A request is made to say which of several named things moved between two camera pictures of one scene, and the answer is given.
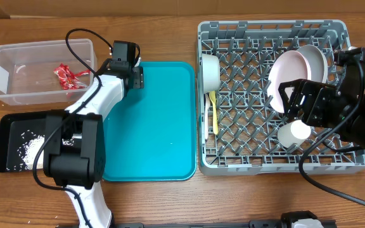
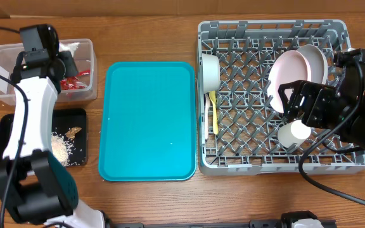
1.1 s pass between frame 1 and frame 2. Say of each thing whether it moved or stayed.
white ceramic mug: stayed
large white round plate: stayed
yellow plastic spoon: stayed
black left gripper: moved
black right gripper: stayed
